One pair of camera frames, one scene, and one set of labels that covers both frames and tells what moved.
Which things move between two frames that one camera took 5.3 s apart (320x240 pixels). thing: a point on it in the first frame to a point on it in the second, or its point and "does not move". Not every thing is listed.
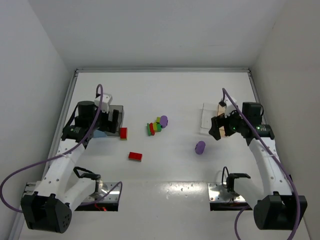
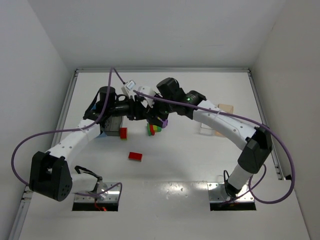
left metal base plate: (108, 202) does not move
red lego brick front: (135, 156) does not move
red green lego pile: (154, 127) does not move
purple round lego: (163, 121) does not move
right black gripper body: (222, 125) to (158, 116)
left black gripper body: (111, 120) to (136, 110)
